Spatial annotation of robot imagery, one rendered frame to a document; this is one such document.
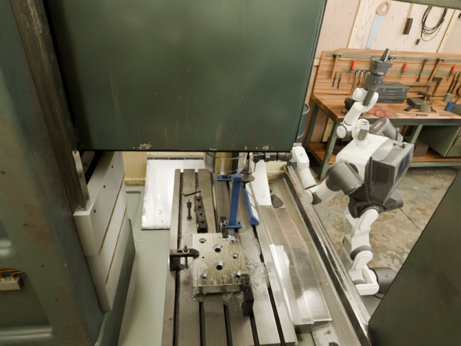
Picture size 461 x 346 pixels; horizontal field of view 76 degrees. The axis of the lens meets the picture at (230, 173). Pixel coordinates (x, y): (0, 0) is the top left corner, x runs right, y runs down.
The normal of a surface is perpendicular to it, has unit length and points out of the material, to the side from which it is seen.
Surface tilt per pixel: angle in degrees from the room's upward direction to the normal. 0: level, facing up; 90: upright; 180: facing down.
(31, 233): 90
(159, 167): 24
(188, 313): 0
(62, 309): 90
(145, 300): 0
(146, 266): 0
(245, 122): 90
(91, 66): 90
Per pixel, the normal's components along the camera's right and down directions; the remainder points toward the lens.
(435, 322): -0.99, 0.00
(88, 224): 0.11, 0.56
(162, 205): 0.11, -0.54
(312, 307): 0.09, -0.74
